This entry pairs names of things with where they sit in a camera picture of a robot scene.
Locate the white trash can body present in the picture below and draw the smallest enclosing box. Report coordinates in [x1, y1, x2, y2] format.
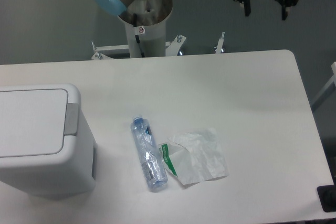
[1, 83, 97, 197]

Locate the white trash can lid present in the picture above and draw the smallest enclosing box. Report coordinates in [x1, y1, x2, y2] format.
[1, 89, 68, 157]

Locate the white green paper wrapper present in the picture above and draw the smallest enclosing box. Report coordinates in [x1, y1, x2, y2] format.
[159, 128, 229, 186]

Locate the crushed clear plastic bottle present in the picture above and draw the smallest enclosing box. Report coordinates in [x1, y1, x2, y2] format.
[130, 116, 168, 191]

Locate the black device at table edge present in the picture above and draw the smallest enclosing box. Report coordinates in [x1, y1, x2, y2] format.
[317, 185, 335, 212]

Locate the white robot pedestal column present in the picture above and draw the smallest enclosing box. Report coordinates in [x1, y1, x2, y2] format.
[118, 0, 173, 42]

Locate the white frame at right edge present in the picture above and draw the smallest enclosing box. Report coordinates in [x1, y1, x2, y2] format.
[311, 62, 335, 113]

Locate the black cable on pedestal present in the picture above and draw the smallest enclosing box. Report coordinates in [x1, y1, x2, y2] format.
[132, 13, 145, 58]

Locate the white pedestal base frame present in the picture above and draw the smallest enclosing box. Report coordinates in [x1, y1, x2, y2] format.
[90, 31, 226, 61]

